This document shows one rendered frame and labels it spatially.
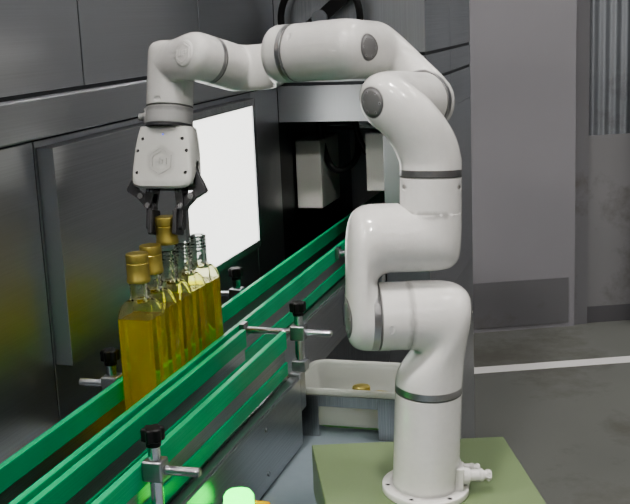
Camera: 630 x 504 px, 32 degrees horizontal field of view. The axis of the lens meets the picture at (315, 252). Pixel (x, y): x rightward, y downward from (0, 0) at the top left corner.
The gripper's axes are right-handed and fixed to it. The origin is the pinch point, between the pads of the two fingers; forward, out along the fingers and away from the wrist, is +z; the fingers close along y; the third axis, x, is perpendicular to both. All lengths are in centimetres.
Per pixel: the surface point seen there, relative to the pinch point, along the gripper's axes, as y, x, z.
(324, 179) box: -7, 117, -20
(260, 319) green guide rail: 4.5, 34.5, 15.8
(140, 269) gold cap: 1.3, -11.6, 7.8
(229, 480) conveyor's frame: 15.3, -9.1, 38.2
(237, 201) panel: -12, 64, -9
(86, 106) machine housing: -12.7, -3.8, -18.1
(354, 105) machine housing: 6, 97, -35
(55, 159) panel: -12.0, -14.0, -8.3
